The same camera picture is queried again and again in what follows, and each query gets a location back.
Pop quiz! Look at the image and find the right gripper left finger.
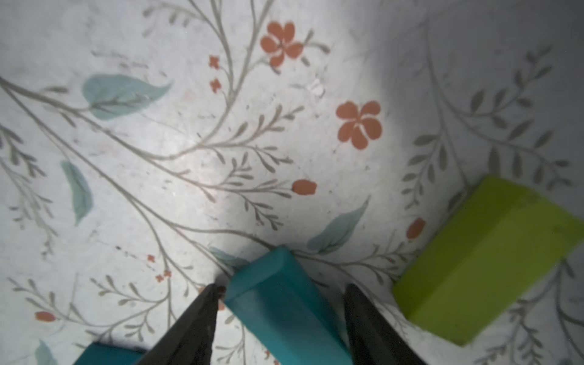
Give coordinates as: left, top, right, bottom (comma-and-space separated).
138, 284, 226, 365

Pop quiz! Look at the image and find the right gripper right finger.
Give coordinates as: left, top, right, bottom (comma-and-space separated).
343, 284, 425, 365

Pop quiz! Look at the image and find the teal rectangular block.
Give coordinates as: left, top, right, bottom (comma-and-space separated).
224, 247, 352, 364

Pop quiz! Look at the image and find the lime green block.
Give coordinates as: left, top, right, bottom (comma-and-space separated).
392, 176, 583, 346

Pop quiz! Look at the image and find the small teal cube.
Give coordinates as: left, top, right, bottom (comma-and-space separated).
74, 343, 145, 365

